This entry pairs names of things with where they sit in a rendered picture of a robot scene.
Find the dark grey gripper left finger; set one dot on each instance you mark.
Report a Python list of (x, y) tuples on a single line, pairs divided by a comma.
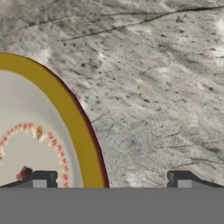
[(43, 178)]

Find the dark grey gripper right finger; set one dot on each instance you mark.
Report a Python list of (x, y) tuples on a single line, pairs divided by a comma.
[(182, 178)]

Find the white bowl with yellow rim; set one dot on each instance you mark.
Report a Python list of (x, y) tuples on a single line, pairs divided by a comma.
[(35, 105)]

